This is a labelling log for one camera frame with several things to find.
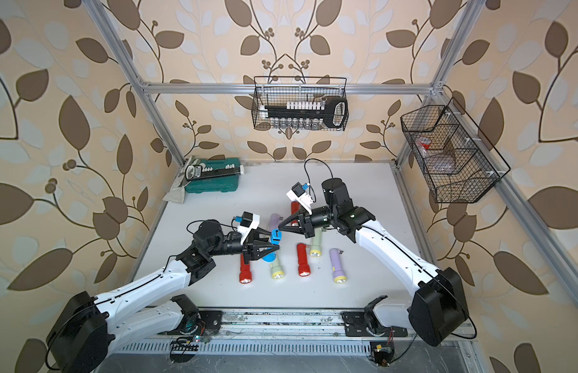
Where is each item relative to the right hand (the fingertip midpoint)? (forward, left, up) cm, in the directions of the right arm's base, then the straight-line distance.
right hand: (281, 227), depth 69 cm
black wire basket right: (+15, -56, +6) cm, 59 cm away
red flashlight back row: (+23, -4, -24) cm, 34 cm away
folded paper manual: (+33, +52, -24) cm, 66 cm away
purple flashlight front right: (-7, -19, -22) cm, 30 cm away
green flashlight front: (-5, +3, -22) cm, 23 cm away
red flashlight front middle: (-4, -7, -24) cm, 26 cm away
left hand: (-3, +2, -1) cm, 4 cm away
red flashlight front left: (-7, +14, -22) cm, 27 cm away
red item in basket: (+27, -51, +7) cm, 59 cm away
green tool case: (+34, +30, -19) cm, 49 cm away
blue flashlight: (-4, +1, +2) cm, 4 cm away
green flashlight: (+2, -11, -22) cm, 25 cm away
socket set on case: (+41, +41, -17) cm, 61 cm away
